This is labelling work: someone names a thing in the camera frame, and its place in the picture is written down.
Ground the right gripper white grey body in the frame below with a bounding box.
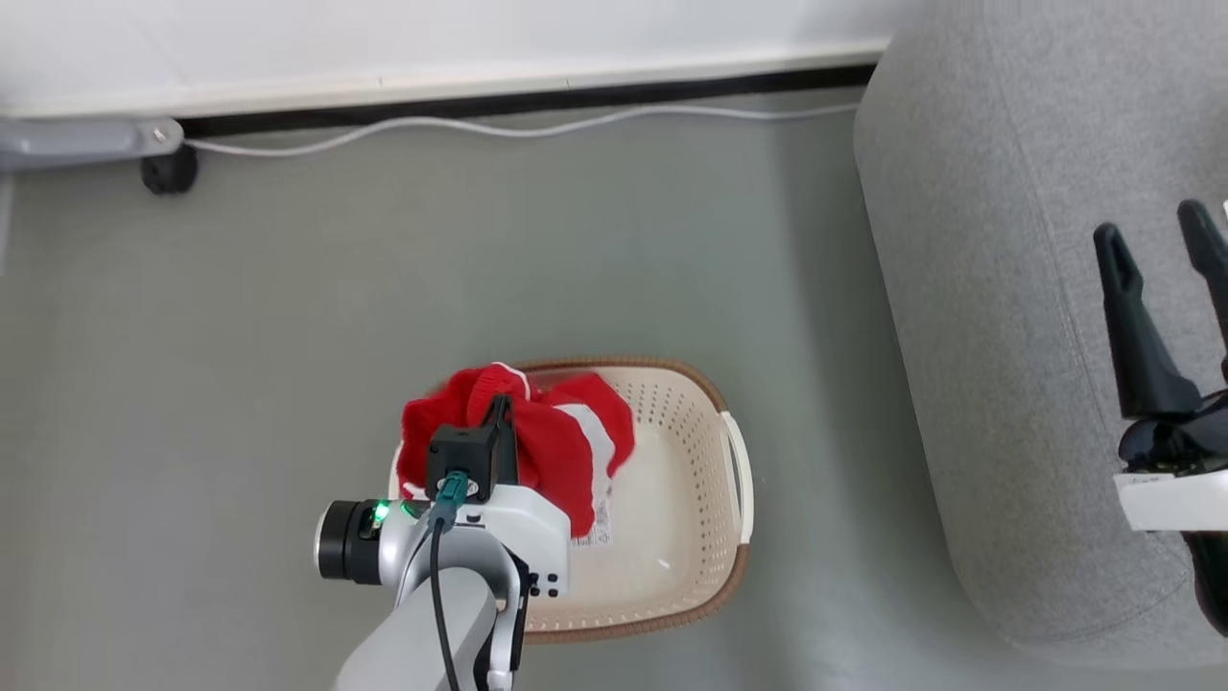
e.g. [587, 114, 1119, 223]
[1113, 384, 1228, 638]

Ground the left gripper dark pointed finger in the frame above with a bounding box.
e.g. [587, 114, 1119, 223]
[483, 393, 517, 460]

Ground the left gripper white grey body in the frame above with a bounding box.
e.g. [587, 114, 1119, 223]
[451, 483, 573, 598]

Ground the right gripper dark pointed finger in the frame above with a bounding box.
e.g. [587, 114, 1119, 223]
[1176, 199, 1228, 358]
[1093, 222, 1203, 420]

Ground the red and white garment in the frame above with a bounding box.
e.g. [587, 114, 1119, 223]
[395, 361, 637, 549]

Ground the grey fabric sofa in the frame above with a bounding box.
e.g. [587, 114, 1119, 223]
[852, 0, 1228, 670]

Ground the cream perforated laundry basket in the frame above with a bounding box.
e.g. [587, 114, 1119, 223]
[387, 356, 757, 645]

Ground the white baseboard trim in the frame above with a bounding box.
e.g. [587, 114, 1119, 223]
[0, 36, 893, 120]

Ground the black round foot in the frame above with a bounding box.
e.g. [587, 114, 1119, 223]
[140, 144, 201, 197]

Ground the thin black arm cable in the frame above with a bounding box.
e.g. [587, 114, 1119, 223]
[427, 469, 473, 691]

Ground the white floor cable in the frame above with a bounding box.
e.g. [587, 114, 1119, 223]
[182, 100, 862, 159]

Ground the grey metal angled bracket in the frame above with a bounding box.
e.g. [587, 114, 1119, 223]
[0, 116, 186, 175]

